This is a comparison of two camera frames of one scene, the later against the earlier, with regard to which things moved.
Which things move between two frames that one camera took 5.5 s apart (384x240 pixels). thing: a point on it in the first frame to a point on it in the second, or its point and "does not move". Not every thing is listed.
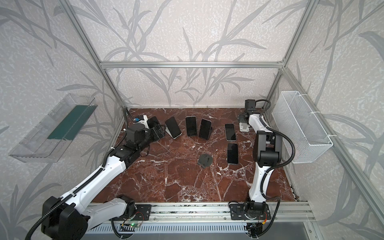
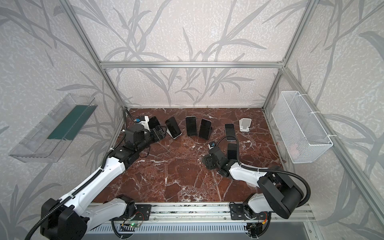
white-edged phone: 230,134 does not move
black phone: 233,153 does not move
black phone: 173,127 does not move
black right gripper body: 244,118 to 210,161
